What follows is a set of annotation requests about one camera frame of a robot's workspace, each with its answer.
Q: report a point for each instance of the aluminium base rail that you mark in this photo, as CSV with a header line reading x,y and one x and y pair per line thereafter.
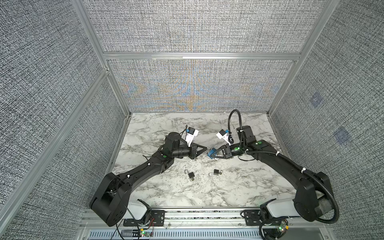
x,y
216,217

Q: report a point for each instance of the black padlock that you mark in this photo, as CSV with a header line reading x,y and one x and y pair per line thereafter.
x,y
215,172
191,175

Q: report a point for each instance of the blue padlock with key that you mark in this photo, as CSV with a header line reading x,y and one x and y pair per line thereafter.
x,y
211,153

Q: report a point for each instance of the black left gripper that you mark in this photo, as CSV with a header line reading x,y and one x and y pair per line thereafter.
x,y
193,149

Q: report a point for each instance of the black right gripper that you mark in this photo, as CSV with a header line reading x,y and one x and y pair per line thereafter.
x,y
222,147

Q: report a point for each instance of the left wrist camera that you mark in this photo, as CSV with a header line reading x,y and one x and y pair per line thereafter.
x,y
191,133

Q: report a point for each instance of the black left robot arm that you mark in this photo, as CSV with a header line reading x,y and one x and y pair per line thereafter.
x,y
111,199

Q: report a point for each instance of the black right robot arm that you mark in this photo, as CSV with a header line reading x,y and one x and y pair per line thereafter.
x,y
314,199

